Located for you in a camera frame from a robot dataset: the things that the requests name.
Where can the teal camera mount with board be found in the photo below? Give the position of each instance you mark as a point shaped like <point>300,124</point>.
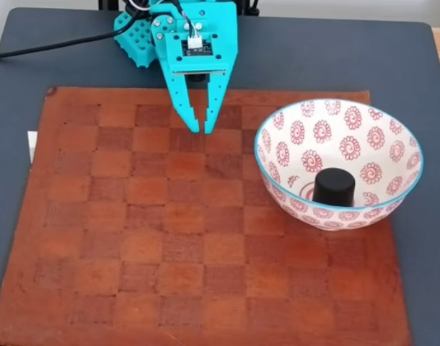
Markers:
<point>173,63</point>

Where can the black table clamp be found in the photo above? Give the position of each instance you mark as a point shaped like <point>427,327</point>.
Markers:
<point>106,4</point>
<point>249,7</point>

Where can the black cylinder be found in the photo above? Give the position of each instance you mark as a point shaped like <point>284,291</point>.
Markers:
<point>333,187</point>

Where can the brown leather chessboard mat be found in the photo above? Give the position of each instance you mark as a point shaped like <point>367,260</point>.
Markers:
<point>205,252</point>

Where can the white bowl with red flowers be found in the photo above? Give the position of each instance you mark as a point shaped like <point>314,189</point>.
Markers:
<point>378,144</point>

